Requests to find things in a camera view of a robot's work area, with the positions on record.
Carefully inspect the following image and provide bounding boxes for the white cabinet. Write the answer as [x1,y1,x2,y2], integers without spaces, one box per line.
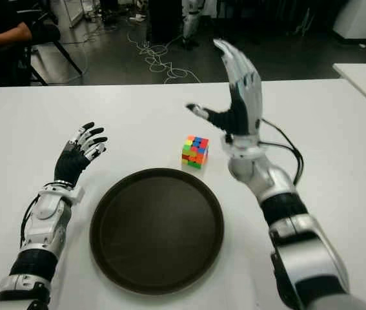
[332,0,366,45]

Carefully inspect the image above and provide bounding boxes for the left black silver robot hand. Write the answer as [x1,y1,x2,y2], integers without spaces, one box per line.
[54,121,108,188]

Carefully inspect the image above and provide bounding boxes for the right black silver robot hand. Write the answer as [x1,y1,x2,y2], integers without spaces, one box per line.
[185,38,264,136]

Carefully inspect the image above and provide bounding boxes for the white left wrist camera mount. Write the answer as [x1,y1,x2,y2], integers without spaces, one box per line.
[69,187,84,205]

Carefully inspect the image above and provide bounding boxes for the white humanoid robot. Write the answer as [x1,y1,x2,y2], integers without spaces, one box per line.
[181,0,203,50]

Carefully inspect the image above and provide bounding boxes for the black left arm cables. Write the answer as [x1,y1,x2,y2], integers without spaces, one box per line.
[19,195,41,247]

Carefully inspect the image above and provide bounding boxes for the black chair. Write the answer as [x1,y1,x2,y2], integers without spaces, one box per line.
[24,12,83,87]

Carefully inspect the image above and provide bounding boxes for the white panel board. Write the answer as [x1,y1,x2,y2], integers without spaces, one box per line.
[49,0,101,28]

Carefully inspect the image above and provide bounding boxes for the folded metal stand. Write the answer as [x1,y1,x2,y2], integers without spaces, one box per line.
[292,6,316,36]

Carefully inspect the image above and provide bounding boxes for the tangled white floor cable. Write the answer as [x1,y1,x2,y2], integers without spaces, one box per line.
[126,19,203,84]

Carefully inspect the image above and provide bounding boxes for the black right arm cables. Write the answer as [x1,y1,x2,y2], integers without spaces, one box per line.
[261,118,305,187]

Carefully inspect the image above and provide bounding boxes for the seated person in black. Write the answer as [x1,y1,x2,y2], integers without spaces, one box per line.
[0,0,61,94]

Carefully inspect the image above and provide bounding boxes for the multicoloured Rubik's cube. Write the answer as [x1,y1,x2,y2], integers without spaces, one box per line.
[181,134,210,170]

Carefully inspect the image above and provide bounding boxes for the dark brown round plate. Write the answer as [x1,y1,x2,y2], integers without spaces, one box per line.
[88,167,225,287]

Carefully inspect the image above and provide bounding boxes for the black cabinet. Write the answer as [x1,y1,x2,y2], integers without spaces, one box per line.
[148,0,185,45]

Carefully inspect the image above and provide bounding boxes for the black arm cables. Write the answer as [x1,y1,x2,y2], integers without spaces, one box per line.
[261,118,305,187]
[19,195,41,247]

